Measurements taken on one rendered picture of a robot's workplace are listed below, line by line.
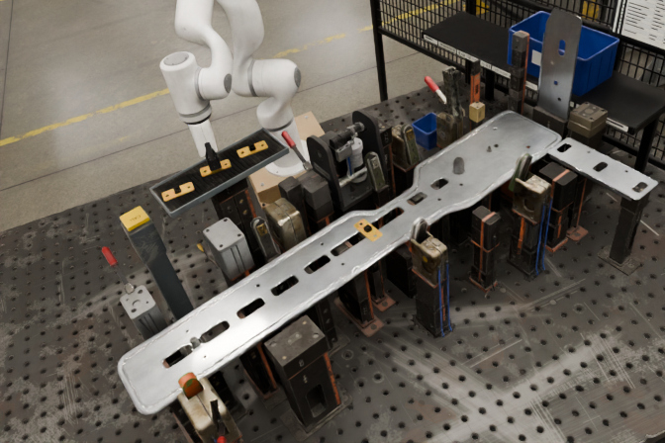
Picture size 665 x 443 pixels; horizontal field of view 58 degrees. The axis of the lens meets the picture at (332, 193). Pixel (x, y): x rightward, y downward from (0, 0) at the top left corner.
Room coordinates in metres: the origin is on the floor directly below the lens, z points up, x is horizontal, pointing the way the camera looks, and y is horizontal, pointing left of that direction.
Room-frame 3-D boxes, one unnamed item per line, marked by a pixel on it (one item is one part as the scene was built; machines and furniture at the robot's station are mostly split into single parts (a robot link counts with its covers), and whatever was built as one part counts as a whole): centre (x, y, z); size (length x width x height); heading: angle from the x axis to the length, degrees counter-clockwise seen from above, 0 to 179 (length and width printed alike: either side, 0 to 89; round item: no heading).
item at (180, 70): (1.31, 0.30, 1.44); 0.09 x 0.08 x 0.13; 72
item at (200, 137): (1.31, 0.30, 1.29); 0.10 x 0.07 x 0.11; 13
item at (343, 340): (1.02, 0.11, 0.84); 0.13 x 0.11 x 0.29; 29
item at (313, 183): (1.27, 0.05, 0.89); 0.13 x 0.11 x 0.38; 29
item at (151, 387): (1.10, -0.06, 1.00); 1.38 x 0.22 x 0.02; 119
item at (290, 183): (1.26, 0.11, 0.90); 0.05 x 0.05 x 0.40; 29
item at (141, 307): (0.98, 0.52, 0.88); 0.11 x 0.10 x 0.36; 29
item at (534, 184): (1.14, -0.53, 0.87); 0.12 x 0.09 x 0.35; 29
